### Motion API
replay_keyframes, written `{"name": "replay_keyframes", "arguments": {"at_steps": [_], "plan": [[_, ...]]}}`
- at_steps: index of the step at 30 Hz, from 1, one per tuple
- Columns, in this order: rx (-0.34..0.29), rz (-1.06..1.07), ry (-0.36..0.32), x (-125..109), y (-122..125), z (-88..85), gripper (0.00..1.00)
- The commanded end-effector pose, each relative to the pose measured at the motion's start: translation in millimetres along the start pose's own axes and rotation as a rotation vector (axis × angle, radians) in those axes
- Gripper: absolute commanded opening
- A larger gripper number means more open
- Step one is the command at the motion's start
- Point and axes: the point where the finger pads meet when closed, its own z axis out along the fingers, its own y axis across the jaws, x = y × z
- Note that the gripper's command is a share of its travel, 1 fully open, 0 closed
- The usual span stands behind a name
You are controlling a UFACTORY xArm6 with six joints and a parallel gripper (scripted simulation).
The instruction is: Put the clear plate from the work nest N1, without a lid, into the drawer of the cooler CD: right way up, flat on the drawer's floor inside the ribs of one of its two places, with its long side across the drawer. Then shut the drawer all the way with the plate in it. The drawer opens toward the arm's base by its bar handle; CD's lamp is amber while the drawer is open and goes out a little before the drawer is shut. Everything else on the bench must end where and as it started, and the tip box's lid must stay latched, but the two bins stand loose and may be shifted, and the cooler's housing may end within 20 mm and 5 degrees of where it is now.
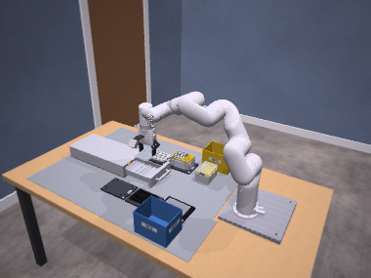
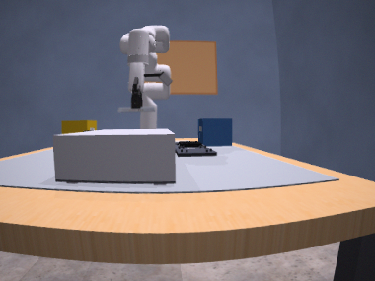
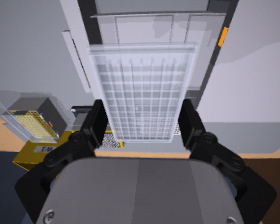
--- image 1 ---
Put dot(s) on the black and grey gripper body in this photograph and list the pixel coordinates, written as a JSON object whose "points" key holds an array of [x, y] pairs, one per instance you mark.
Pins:
{"points": [[149, 136]]}

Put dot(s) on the yellow open-top bin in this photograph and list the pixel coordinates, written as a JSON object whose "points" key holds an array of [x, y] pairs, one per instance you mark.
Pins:
{"points": [[213, 153]]}

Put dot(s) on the blue open-top bin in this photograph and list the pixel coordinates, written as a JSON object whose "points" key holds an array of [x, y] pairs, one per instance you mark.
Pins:
{"points": [[151, 218]]}

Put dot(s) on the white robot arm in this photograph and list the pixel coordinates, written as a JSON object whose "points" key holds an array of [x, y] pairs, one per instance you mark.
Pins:
{"points": [[244, 168]]}

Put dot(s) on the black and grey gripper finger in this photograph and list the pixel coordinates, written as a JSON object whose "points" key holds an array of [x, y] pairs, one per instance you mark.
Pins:
{"points": [[155, 145], [141, 146]]}

